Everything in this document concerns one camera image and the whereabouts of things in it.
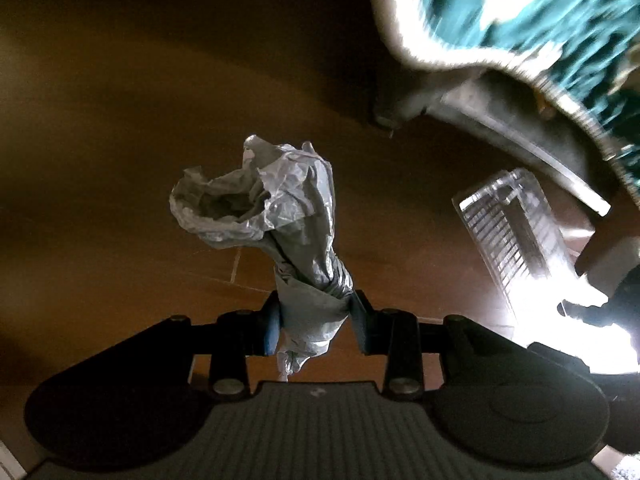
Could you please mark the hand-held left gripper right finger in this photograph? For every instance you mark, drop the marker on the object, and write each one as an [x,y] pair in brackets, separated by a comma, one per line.
[361,322]

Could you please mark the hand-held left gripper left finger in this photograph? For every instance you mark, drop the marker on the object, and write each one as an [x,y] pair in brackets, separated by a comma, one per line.
[272,325]

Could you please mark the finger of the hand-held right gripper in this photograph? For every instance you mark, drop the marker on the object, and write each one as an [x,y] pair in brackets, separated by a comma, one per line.
[610,305]

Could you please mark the grey plastic bag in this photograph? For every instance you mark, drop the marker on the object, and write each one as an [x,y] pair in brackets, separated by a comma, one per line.
[290,230]

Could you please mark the clear plastic container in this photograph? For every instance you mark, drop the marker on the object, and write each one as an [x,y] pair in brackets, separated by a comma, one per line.
[515,240]

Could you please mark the metal stool base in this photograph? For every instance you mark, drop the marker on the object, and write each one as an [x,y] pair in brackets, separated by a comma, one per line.
[525,130]

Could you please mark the teal white zigzag quilt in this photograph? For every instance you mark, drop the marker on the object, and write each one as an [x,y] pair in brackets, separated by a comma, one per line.
[525,20]

